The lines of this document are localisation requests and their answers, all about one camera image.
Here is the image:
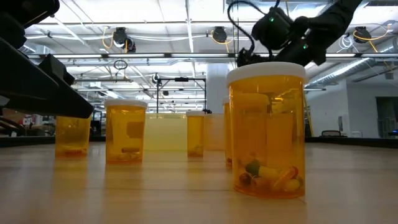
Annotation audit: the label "long ceiling light strip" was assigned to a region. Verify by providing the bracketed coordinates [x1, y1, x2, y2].
[73, 53, 357, 59]

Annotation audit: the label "black background rig frame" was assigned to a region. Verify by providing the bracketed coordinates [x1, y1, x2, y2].
[155, 77, 207, 114]

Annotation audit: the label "orange translucent plastic bin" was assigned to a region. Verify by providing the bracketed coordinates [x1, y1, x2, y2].
[204, 113, 224, 152]

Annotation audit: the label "black office chair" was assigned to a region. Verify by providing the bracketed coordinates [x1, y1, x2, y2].
[320, 129, 343, 138]

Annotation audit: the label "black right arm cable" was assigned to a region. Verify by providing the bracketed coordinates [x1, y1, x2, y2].
[226, 0, 280, 62]

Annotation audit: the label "small amber pill bottle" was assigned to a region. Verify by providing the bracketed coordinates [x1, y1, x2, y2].
[185, 110, 206, 158]

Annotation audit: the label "black aluminium table frame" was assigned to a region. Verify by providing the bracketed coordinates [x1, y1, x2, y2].
[0, 134, 398, 148]

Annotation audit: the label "silver ventilation duct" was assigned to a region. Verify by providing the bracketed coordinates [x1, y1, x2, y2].
[307, 37, 398, 88]

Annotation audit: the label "yellow translucent plastic bin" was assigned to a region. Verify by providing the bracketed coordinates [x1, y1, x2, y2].
[145, 113, 187, 153]

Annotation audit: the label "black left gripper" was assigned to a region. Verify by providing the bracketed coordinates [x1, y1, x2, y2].
[0, 0, 95, 119]

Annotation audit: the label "yellow hanging cable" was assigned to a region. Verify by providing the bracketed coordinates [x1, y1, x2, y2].
[303, 93, 315, 138]

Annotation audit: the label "large amber bottle colourful capsules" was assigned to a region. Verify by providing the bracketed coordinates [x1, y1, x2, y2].
[226, 61, 309, 200]

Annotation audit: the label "large amber pill bottle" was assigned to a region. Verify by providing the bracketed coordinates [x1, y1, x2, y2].
[104, 98, 148, 166]
[222, 95, 233, 171]
[55, 113, 93, 159]

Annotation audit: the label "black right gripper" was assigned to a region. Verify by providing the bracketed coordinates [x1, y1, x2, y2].
[235, 46, 280, 68]

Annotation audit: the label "black cable loop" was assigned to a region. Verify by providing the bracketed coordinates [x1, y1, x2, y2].
[113, 58, 129, 71]

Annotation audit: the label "black ceiling cord reel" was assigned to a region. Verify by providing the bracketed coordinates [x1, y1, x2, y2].
[353, 25, 392, 54]
[211, 26, 228, 44]
[111, 26, 137, 54]

